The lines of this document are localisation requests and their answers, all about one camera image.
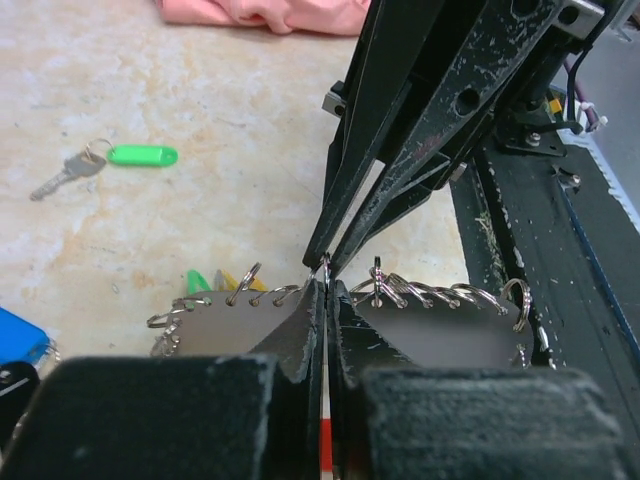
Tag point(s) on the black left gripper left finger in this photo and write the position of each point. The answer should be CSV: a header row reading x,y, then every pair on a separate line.
x,y
239,399

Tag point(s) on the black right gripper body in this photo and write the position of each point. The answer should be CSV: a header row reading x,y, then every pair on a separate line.
x,y
550,75

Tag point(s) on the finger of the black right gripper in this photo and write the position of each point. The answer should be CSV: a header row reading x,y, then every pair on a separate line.
x,y
384,196
400,58

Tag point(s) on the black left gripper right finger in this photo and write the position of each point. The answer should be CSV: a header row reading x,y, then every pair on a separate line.
x,y
494,423

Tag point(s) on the red-handled metal key organizer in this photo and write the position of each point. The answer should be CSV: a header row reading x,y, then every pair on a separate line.
x,y
387,321

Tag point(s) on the pink cloth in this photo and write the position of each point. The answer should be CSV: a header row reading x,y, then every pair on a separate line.
x,y
332,17

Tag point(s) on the key with yellow tag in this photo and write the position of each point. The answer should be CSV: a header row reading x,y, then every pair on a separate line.
x,y
224,281

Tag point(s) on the key with black tag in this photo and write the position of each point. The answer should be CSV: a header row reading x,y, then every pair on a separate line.
x,y
18,383

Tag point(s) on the key with blue tag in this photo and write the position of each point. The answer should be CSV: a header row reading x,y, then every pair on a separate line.
x,y
22,341

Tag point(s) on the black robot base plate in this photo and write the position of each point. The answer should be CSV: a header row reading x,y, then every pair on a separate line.
x,y
551,220

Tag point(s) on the key with green tag on ring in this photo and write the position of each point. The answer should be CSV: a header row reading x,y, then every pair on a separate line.
x,y
196,282

